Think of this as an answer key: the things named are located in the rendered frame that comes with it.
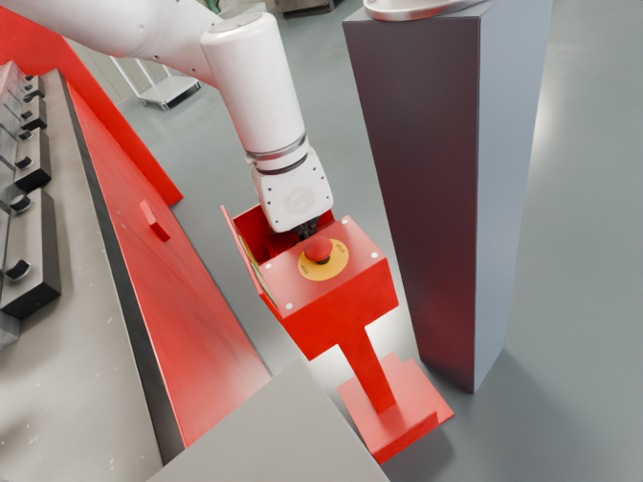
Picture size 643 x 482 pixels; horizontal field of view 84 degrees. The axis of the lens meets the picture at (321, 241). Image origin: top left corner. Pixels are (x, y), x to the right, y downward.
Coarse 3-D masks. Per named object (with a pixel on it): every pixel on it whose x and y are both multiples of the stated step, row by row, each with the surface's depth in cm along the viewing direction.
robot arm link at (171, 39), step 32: (0, 0) 28; (32, 0) 28; (64, 0) 28; (96, 0) 29; (128, 0) 30; (160, 0) 35; (192, 0) 41; (64, 32) 31; (96, 32) 31; (128, 32) 31; (160, 32) 37; (192, 32) 42; (192, 64) 44
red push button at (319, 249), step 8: (312, 240) 48; (320, 240) 47; (328, 240) 47; (304, 248) 48; (312, 248) 47; (320, 248) 46; (328, 248) 46; (312, 256) 46; (320, 256) 46; (328, 256) 48; (320, 264) 48
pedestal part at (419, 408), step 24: (384, 360) 105; (408, 360) 114; (360, 384) 102; (408, 384) 99; (360, 408) 98; (408, 408) 95; (432, 408) 93; (360, 432) 94; (384, 432) 93; (408, 432) 92; (384, 456) 95
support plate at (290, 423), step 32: (288, 384) 15; (320, 384) 14; (256, 416) 14; (288, 416) 14; (320, 416) 14; (192, 448) 14; (224, 448) 14; (256, 448) 13; (288, 448) 13; (320, 448) 13; (352, 448) 12; (160, 480) 14; (192, 480) 13; (224, 480) 13; (256, 480) 13; (288, 480) 12; (320, 480) 12; (352, 480) 12; (384, 480) 12
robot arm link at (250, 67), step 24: (216, 24) 38; (240, 24) 36; (264, 24) 35; (216, 48) 35; (240, 48) 35; (264, 48) 36; (216, 72) 38; (240, 72) 37; (264, 72) 37; (288, 72) 40; (240, 96) 38; (264, 96) 39; (288, 96) 40; (240, 120) 41; (264, 120) 40; (288, 120) 42; (264, 144) 42; (288, 144) 43
